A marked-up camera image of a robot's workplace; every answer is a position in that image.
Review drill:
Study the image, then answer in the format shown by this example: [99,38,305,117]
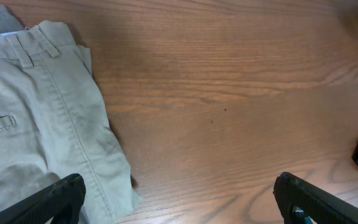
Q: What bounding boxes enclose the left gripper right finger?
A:
[273,172,358,224]

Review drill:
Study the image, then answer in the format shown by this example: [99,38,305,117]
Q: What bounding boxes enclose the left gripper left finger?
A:
[0,174,86,224]

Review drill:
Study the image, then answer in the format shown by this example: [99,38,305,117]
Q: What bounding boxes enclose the khaki folded shorts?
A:
[0,21,140,223]

